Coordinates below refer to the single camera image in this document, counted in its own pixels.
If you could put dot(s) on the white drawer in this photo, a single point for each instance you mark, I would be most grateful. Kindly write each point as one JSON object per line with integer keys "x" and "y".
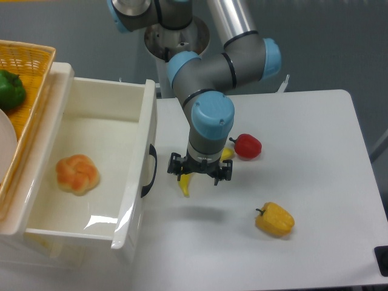
{"x": 102, "y": 163}

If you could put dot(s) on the yellow banana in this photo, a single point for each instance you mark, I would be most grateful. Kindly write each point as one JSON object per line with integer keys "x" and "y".
{"x": 184, "y": 181}

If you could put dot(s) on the white clip behind table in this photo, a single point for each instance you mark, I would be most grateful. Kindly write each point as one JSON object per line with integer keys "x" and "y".
{"x": 282, "y": 88}

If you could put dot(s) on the black corner object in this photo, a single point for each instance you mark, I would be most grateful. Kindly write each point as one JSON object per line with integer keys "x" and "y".
{"x": 381, "y": 254}

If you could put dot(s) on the white drawer cabinet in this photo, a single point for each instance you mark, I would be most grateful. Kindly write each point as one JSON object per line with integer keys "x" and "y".
{"x": 18, "y": 243}

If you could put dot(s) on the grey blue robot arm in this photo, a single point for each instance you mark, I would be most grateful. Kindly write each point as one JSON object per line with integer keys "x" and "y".
{"x": 200, "y": 84}

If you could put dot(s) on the orange bread roll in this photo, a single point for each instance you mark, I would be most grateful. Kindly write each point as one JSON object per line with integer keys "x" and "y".
{"x": 77, "y": 174}

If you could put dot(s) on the red bell pepper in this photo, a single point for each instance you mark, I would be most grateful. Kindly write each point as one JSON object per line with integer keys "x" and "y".
{"x": 247, "y": 146}

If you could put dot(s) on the white plate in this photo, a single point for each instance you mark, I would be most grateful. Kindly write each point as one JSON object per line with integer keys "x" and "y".
{"x": 8, "y": 145}

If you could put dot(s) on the yellow bell pepper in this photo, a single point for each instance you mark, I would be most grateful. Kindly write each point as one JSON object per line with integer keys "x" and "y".
{"x": 274, "y": 220}

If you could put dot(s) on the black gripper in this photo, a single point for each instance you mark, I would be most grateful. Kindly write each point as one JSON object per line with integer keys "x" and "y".
{"x": 196, "y": 162}

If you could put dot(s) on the green bell pepper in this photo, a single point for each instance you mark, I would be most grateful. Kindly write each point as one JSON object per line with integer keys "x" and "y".
{"x": 13, "y": 93}

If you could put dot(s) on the yellow woven basket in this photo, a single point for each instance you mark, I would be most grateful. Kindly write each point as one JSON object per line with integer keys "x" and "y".
{"x": 32, "y": 64}

